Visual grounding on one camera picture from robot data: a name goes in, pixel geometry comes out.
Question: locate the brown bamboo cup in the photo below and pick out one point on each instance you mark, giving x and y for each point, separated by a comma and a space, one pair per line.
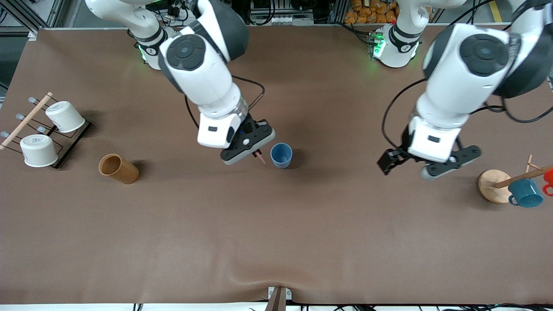
127, 172

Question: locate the light blue plastic cup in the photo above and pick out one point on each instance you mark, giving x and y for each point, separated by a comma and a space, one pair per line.
281, 162

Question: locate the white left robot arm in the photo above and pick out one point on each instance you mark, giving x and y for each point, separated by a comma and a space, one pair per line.
462, 77

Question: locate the teal enamel mug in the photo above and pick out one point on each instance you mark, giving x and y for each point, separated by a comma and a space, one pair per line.
525, 194

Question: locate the wooden mug tree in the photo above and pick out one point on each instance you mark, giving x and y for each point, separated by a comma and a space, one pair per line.
492, 183

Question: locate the orange mug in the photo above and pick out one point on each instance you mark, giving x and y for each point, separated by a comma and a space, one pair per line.
549, 177

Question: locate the white power strip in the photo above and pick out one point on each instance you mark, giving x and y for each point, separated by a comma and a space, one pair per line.
177, 9

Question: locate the white paper cup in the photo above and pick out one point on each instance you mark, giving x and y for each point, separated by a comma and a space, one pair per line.
65, 116
39, 151

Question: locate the orange snack bag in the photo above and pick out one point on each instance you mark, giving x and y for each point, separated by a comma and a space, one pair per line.
367, 15

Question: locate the brown table mat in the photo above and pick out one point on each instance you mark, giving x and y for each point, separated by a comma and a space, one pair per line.
276, 224

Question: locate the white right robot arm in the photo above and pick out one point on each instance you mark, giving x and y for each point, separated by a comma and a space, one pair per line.
203, 73

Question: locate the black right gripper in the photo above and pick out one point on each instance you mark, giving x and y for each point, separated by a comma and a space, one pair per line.
248, 126

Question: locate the grey metal table clamp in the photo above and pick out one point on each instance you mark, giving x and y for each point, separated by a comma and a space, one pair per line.
278, 300

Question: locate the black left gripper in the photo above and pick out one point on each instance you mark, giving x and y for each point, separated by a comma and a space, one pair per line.
405, 153

